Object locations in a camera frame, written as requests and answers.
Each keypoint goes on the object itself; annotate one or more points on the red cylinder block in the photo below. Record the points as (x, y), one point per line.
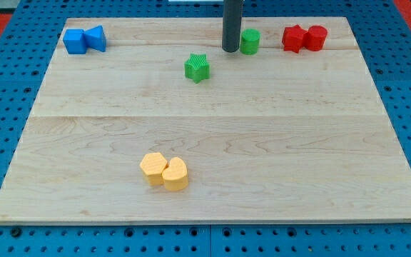
(315, 38)

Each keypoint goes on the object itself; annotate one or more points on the yellow heart block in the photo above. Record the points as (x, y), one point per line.
(175, 176)

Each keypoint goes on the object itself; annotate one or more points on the green cylinder block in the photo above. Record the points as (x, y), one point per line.
(249, 41)

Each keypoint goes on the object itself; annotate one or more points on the green star block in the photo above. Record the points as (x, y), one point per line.
(197, 68)

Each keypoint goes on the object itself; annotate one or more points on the yellow hexagon block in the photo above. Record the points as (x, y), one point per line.
(152, 166)

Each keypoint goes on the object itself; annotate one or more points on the light wooden board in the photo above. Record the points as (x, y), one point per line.
(275, 137)

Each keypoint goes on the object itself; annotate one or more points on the blue triangle block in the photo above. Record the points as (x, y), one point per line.
(95, 38)

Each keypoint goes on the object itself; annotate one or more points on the blue cube block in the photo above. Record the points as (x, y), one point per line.
(74, 41)

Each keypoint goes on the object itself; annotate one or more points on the red star block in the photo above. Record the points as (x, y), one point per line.
(293, 38)

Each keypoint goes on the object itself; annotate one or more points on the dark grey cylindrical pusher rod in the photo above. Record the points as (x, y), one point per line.
(232, 17)

